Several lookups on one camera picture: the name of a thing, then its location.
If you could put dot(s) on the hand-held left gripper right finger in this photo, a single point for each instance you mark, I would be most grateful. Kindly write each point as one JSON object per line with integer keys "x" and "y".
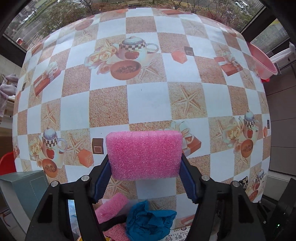
{"x": 189, "y": 183}

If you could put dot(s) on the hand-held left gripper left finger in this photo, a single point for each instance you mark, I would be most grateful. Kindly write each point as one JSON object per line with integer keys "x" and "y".
{"x": 101, "y": 178}

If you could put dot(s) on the pink foam sponge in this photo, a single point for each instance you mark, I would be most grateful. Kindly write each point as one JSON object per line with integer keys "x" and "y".
{"x": 143, "y": 155}
{"x": 111, "y": 207}

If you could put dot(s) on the grey cardboard box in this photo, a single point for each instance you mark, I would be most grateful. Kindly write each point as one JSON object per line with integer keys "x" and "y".
{"x": 25, "y": 192}

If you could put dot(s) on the floral tissue pack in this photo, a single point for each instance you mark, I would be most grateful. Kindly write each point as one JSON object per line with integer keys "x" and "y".
{"x": 182, "y": 235}

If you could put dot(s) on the pink and black knitted cloth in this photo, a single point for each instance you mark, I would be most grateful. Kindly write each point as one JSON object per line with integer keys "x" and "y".
{"x": 115, "y": 233}

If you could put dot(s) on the blue plastic shoe cover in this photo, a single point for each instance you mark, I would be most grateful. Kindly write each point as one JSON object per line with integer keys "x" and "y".
{"x": 148, "y": 222}

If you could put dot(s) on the checkered printed tablecloth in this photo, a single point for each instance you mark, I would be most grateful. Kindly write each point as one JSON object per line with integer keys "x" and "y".
{"x": 108, "y": 109}

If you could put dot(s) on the red plastic stool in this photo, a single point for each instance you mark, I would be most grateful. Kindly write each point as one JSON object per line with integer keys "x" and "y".
{"x": 7, "y": 162}

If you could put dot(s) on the pale lilac hanging cloth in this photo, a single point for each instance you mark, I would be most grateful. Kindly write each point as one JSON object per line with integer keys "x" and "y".
{"x": 7, "y": 90}

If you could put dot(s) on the red plastic basin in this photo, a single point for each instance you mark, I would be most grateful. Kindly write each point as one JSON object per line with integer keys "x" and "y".
{"x": 261, "y": 60}

